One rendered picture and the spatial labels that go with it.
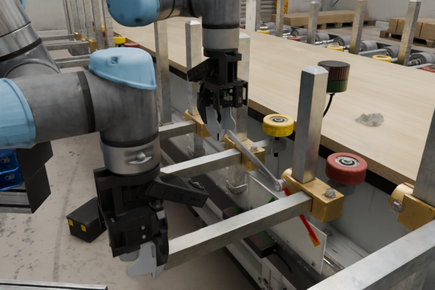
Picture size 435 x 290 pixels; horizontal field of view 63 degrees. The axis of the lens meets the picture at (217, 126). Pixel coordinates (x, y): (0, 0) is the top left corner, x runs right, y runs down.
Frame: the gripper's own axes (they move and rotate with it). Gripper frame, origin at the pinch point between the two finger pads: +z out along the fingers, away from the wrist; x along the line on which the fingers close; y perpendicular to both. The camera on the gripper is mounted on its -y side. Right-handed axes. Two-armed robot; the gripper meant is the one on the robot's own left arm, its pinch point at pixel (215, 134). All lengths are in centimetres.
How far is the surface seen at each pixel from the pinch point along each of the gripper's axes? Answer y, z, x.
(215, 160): -1.5, 7.8, 0.6
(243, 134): -5.3, 4.8, 11.2
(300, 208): 23.5, 7.7, 5.4
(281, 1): -122, -17, 119
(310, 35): -93, 0, 118
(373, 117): 9.8, 1.0, 42.4
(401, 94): -1, 2, 70
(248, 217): 22.0, 6.4, -5.9
